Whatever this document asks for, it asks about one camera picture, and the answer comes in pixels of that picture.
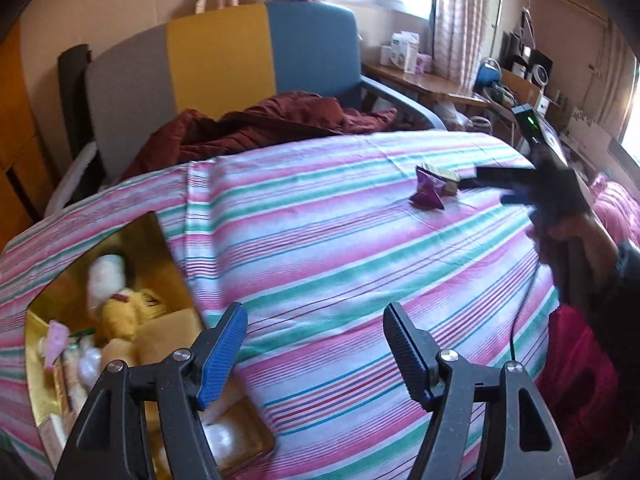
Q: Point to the maroon jacket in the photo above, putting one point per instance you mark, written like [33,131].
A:
[260,130]

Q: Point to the white printed box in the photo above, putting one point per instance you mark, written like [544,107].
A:
[405,52]

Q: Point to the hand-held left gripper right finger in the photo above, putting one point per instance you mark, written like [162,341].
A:
[407,360]

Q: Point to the pink quilt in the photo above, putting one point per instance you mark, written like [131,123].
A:
[615,210]

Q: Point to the person's right hand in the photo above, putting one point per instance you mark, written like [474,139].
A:
[597,245]

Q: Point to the striped tablecloth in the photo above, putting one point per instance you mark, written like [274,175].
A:
[325,240]

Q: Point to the red cloth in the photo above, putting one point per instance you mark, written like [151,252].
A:
[580,375]

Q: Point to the blue bag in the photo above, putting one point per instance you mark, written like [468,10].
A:
[487,74]

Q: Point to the cardboard box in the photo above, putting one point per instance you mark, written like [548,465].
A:
[520,90]

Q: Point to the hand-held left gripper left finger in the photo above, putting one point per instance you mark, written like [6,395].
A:
[220,360]

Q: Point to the black stereo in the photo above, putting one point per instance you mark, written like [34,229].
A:
[535,62]

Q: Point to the white socks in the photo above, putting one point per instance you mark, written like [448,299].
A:
[107,272]

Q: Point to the gold tin tray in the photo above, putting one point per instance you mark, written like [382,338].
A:
[145,240]

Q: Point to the tan bread slice packet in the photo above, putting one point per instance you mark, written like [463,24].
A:
[235,402]

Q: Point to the black rolled mat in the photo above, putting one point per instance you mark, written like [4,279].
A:
[72,90]

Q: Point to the wooden side table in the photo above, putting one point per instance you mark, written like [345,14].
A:
[430,87]

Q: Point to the white cotton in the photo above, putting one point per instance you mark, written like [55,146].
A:
[227,440]

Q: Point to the wooden wardrobe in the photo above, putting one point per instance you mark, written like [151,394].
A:
[20,125]

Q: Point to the person's right forearm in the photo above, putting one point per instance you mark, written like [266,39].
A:
[617,320]

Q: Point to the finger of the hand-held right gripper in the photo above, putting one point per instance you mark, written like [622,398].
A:
[517,198]
[500,178]

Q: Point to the grey yellow blue armchair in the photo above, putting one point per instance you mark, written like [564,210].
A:
[220,55]

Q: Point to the yellow plush toy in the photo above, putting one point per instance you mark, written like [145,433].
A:
[130,315]

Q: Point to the purple foil packet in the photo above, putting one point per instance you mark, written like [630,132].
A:
[427,192]

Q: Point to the pink box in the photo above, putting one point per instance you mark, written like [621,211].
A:
[424,64]

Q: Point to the beige sponge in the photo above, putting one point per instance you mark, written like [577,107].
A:
[170,332]

